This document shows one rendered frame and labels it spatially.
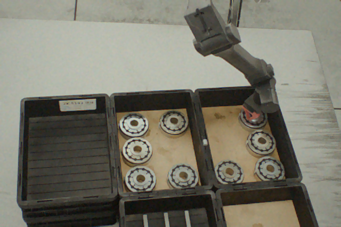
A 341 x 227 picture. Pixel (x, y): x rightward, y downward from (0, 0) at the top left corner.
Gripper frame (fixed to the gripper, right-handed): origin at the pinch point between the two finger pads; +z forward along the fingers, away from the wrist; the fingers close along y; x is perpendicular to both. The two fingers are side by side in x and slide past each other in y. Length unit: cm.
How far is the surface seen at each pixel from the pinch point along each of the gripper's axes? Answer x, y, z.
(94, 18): 144, 42, 87
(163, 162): 9.5, -37.4, 3.7
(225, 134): 2.6, -12.3, 3.9
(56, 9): 167, 29, 87
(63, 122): 45, -52, 4
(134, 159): 16.1, -45.2, 0.7
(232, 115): 6.3, -4.0, 4.0
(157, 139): 17.2, -32.4, 3.7
